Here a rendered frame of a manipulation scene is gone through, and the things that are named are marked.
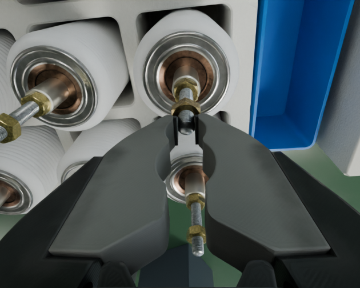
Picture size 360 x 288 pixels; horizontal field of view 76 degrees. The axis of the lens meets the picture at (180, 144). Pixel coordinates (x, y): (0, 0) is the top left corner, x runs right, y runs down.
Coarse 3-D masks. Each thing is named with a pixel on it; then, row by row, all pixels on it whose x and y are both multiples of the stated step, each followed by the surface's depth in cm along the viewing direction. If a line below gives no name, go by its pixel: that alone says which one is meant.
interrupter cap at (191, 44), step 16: (176, 32) 18; (192, 32) 18; (160, 48) 19; (176, 48) 18; (192, 48) 18; (208, 48) 19; (144, 64) 19; (160, 64) 19; (176, 64) 20; (192, 64) 19; (208, 64) 19; (224, 64) 19; (144, 80) 20; (160, 80) 20; (208, 80) 20; (224, 80) 20; (160, 96) 21; (208, 96) 21; (224, 96) 21; (208, 112) 21
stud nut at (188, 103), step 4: (180, 100) 14; (184, 100) 14; (188, 100) 14; (192, 100) 14; (176, 104) 14; (180, 104) 13; (184, 104) 13; (188, 104) 13; (192, 104) 13; (196, 104) 14; (172, 108) 14; (176, 108) 13; (180, 108) 13; (184, 108) 13; (188, 108) 13; (192, 108) 13; (196, 108) 13; (200, 108) 13; (172, 112) 14; (176, 112) 14; (196, 112) 14; (200, 112) 14
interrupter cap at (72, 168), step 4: (72, 164) 25; (76, 164) 25; (80, 164) 25; (84, 164) 25; (68, 168) 25; (72, 168) 25; (76, 168) 26; (64, 172) 26; (68, 172) 26; (72, 172) 26; (64, 176) 26; (68, 176) 26; (64, 180) 26
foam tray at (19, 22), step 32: (0, 0) 23; (32, 0) 26; (64, 0) 32; (96, 0) 23; (128, 0) 23; (160, 0) 23; (192, 0) 23; (224, 0) 23; (256, 0) 23; (128, 32) 25; (128, 64) 27; (128, 96) 32
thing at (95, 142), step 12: (108, 120) 31; (120, 120) 32; (132, 120) 34; (84, 132) 30; (96, 132) 28; (108, 132) 29; (120, 132) 30; (132, 132) 31; (84, 144) 26; (96, 144) 26; (108, 144) 27; (72, 156) 25; (84, 156) 25; (96, 156) 25; (60, 168) 26; (60, 180) 27
